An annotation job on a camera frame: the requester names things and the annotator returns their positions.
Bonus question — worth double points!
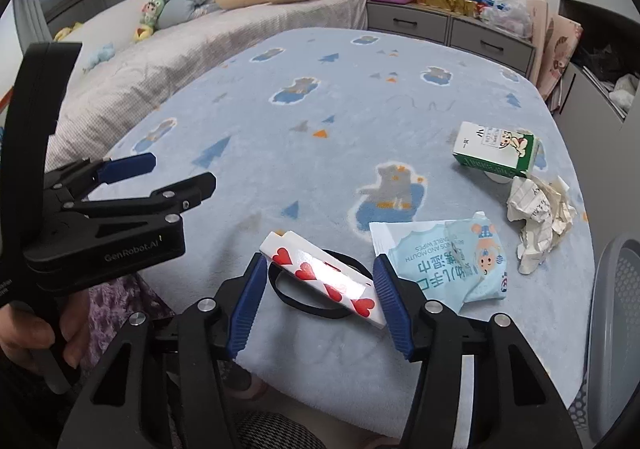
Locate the green white milk carton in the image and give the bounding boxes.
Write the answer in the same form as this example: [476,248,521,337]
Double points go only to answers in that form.
[452,121,540,178]

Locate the grey perforated plastic basket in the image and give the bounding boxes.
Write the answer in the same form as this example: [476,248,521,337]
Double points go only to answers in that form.
[582,233,640,449]

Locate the white wardrobe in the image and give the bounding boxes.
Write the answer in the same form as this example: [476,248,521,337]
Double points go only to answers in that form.
[547,0,640,140]

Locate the gold foil gift box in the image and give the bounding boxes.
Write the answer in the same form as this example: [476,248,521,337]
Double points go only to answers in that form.
[414,0,483,18]

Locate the cartoon printed pink mat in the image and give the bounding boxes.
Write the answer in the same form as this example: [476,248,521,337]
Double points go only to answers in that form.
[537,14,583,104]

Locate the white box with red hearts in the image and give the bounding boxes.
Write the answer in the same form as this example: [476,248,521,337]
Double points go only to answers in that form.
[260,230,387,330]

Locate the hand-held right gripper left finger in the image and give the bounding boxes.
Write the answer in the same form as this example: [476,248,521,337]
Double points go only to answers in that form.
[57,253,268,449]

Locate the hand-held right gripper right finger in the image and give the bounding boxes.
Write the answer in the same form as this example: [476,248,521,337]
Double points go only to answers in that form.
[372,254,583,449]

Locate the white paper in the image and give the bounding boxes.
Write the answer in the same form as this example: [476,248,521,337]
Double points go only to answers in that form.
[506,175,578,276]

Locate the person's left hand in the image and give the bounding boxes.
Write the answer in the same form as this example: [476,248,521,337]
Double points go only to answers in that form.
[0,289,92,375]

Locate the black ring band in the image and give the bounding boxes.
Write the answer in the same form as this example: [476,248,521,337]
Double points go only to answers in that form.
[267,249,373,321]

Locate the purple patterned pajama pants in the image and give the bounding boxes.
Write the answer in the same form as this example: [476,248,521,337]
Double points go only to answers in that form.
[82,274,176,370]

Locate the printed blue blanket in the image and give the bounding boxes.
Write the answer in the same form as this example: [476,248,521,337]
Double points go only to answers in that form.
[87,27,601,432]

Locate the white cloth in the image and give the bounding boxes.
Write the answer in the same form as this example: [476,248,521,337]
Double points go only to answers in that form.
[607,74,640,112]

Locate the clear plastic bag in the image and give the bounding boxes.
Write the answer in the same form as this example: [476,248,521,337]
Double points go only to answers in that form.
[480,0,533,38]

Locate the blue wet wipes packet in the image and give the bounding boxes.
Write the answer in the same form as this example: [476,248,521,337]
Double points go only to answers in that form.
[369,211,508,315]

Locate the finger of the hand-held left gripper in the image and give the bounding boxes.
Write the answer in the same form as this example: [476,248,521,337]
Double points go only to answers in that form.
[74,172,217,231]
[42,152,157,196]

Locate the grey drawer chest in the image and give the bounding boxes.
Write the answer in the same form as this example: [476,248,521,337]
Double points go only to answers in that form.
[366,0,536,80]

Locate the dark bag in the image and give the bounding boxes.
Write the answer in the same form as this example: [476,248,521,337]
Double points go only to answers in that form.
[587,44,626,80]

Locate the small plush doll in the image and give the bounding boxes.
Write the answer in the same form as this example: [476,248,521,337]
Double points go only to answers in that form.
[132,0,168,44]

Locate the bed with beige quilted cover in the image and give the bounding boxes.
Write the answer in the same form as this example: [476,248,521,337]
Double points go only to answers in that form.
[45,0,368,170]

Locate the yellow plush toy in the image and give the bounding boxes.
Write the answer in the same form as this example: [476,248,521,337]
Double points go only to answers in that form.
[54,21,83,42]

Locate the plain pink foam mat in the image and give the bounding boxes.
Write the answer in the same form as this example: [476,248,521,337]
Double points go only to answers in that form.
[525,0,551,84]

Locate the light blue plush toy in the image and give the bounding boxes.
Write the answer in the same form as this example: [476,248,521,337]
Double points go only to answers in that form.
[82,43,116,72]

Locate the grey curtain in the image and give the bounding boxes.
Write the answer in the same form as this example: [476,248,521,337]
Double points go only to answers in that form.
[12,0,53,44]

